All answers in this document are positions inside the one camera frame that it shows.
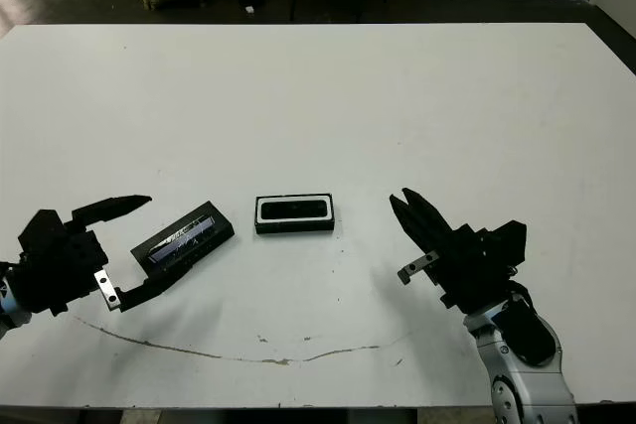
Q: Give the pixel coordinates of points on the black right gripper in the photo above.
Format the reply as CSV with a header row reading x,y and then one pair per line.
x,y
467,275

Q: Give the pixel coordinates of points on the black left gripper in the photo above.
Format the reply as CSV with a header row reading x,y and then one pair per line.
x,y
59,275

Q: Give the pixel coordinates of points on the black box lid with window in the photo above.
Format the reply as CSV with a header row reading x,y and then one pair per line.
x,y
179,245

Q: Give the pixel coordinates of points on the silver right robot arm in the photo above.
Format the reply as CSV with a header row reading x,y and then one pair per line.
x,y
522,394

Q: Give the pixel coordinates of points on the black box base white insert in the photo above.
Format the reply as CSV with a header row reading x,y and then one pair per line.
x,y
293,228

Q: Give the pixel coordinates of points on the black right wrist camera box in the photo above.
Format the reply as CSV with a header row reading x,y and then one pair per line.
x,y
504,242

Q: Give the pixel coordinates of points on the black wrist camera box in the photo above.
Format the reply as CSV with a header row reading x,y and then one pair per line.
x,y
42,230
504,242

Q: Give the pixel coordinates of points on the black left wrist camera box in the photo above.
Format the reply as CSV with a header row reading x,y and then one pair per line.
x,y
42,230

